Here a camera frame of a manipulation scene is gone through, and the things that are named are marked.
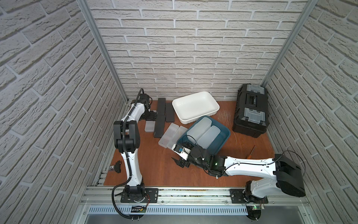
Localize clear pencil case rounded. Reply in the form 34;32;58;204
197;126;221;149
186;117;212;143

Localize clear pencil case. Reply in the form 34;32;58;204
167;126;187;150
158;123;179;148
145;121;156;133

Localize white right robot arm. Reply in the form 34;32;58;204
172;144;306;203

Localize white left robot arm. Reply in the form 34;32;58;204
113;100;150;201

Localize black pencil case near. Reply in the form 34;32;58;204
154;115;166;138

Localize black pencil case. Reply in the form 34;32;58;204
154;115;166;138
157;98;166;115
165;102;175;123

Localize black pencil case far left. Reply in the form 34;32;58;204
157;98;166;115

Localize black pencil case far right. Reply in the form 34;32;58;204
165;102;175;123

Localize teal plastic tray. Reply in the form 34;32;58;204
177;116;231;155

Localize white plastic tray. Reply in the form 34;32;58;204
172;91;220;124

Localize small black clamp part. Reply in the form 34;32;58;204
109;160;122;173

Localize black plastic toolbox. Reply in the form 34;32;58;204
232;84;269;138

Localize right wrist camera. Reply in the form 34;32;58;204
172;144;191;160

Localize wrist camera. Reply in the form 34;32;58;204
172;144;191;160
139;93;153;105

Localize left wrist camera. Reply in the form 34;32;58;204
139;93;153;105

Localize orange handled screwdriver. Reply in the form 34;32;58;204
246;145;256;159

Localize black corrugated cable conduit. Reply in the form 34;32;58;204
111;88;145;220

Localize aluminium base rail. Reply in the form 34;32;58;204
80;186;309;206

